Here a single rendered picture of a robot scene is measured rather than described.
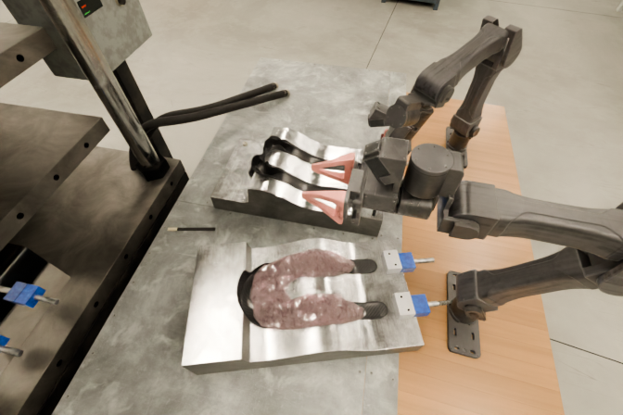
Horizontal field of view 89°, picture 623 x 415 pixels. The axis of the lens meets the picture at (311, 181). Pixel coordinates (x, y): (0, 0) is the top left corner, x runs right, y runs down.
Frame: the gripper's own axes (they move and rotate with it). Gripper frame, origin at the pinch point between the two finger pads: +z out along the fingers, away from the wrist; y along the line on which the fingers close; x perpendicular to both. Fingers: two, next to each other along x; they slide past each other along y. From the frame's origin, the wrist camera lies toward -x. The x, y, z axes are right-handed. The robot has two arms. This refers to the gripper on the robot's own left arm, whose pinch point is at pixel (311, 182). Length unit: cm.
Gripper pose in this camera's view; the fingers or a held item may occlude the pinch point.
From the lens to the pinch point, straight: 54.3
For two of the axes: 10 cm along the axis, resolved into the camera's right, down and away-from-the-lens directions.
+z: -9.7, -1.7, 1.9
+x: 0.4, 6.4, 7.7
